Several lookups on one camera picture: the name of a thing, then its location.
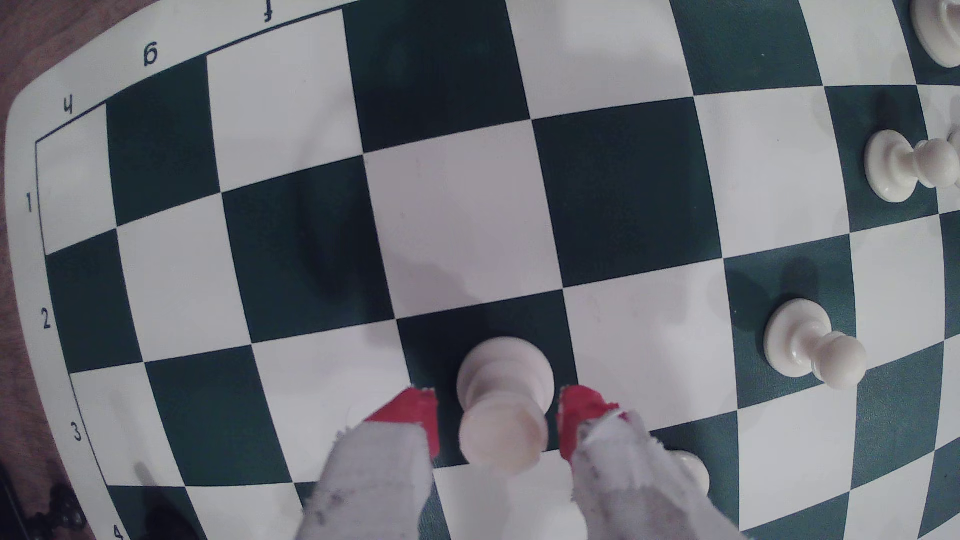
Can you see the white chess rook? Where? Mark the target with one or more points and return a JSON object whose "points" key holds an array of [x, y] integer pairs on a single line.
{"points": [[502, 435]]}

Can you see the green and white chess board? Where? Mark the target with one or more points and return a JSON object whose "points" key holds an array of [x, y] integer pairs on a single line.
{"points": [[465, 217]]}

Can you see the black chess pawn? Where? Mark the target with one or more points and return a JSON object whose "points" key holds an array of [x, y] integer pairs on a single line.
{"points": [[49, 514]]}

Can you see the white chess pawn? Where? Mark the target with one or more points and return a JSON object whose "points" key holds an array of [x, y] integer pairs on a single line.
{"points": [[896, 165], [695, 472], [802, 345]]}

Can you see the white chess piece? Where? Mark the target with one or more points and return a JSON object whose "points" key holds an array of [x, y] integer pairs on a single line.
{"points": [[941, 30]]}

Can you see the red cloth-wrapped gripper finger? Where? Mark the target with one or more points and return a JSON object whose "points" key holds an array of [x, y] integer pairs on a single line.
{"points": [[630, 487], [375, 480]]}

